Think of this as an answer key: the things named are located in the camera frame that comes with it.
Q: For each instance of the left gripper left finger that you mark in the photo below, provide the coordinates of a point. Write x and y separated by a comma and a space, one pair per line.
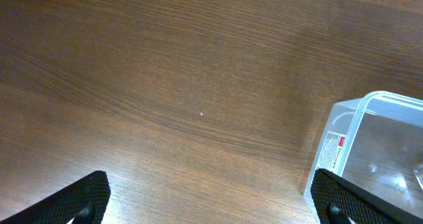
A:
83, 201

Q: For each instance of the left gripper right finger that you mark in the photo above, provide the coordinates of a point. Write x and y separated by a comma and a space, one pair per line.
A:
337, 200

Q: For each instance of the clear case of coloured bits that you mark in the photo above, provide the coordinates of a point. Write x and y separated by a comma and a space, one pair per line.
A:
418, 172

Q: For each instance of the clear plastic storage container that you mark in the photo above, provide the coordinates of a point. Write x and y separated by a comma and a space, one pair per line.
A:
374, 142

